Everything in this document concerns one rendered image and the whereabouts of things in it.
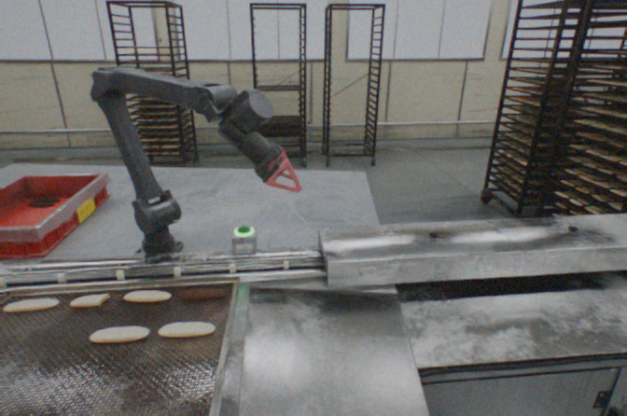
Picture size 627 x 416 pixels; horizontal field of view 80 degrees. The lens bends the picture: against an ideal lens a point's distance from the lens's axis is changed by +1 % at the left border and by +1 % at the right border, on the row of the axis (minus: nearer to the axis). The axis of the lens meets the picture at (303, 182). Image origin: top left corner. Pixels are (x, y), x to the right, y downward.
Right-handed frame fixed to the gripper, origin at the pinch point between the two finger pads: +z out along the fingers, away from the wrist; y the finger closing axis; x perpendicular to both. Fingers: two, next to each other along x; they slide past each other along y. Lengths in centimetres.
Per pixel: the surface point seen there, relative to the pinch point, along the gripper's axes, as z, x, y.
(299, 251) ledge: 19.5, 15.8, 14.1
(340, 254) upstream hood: 22.0, 6.4, 1.6
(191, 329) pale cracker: -1.6, 29.2, -21.1
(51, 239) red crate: -33, 67, 34
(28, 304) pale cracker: -25, 54, -6
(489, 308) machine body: 54, -9, -10
